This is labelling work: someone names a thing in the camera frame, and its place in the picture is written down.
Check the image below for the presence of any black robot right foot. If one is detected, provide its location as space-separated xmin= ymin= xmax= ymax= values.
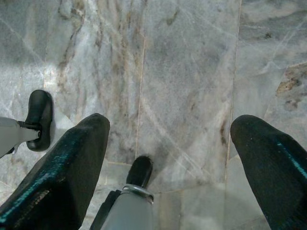
xmin=126 ymin=155 xmax=154 ymax=189

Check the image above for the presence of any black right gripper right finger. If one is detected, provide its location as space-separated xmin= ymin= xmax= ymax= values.
xmin=230 ymin=114 xmax=307 ymax=230

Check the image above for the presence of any silver robot left leg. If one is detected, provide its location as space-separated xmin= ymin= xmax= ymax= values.
xmin=0 ymin=116 xmax=41 ymax=159

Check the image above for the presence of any silver robot right leg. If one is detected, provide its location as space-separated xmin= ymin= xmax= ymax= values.
xmin=90 ymin=184 xmax=154 ymax=230

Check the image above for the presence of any black robot foot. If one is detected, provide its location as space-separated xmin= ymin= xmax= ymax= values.
xmin=126 ymin=155 xmax=154 ymax=189
xmin=24 ymin=90 xmax=54 ymax=151

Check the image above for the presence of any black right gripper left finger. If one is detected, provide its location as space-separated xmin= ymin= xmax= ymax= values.
xmin=0 ymin=113 xmax=110 ymax=230

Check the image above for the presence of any silver robot leg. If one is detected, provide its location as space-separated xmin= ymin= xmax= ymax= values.
xmin=0 ymin=116 xmax=41 ymax=159
xmin=90 ymin=184 xmax=154 ymax=230

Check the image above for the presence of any black robot left foot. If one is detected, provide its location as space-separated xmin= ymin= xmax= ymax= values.
xmin=24 ymin=90 xmax=54 ymax=151

